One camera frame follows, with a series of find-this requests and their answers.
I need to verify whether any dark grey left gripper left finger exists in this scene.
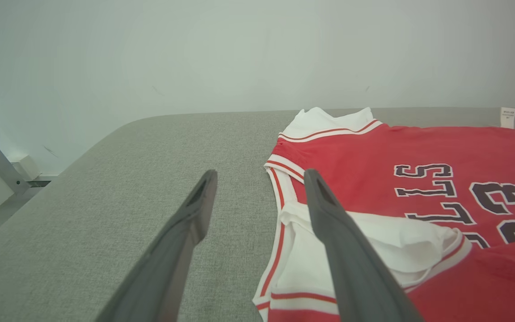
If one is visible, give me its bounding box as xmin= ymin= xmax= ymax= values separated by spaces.
xmin=96 ymin=169 xmax=218 ymax=322

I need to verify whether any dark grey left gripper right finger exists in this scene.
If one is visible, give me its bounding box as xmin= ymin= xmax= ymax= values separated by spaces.
xmin=304 ymin=169 xmax=424 ymax=322

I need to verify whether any red white basketball jersey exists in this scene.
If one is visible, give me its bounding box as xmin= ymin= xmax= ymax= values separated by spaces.
xmin=252 ymin=106 xmax=515 ymax=322

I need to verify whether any small white box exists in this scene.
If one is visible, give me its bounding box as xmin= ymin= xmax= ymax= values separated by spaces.
xmin=12 ymin=154 xmax=42 ymax=181

